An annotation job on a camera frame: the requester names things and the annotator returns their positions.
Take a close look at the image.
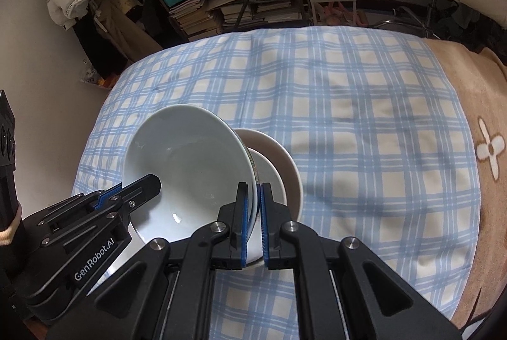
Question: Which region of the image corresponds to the stack of books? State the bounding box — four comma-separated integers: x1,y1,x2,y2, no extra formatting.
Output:
169,0,222,41

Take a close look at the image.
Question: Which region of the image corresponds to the tan flower blanket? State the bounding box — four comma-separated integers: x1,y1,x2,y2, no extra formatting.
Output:
425,39,506,328

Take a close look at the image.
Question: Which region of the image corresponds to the cherry plate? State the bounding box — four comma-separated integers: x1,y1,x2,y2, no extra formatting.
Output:
130,127,305,267

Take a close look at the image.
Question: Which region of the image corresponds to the large white bowl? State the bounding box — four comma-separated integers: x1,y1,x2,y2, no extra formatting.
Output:
122,104,258,242

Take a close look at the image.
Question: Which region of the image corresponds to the blue plaid tablecloth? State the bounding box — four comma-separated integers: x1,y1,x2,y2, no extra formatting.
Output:
74,27,480,317

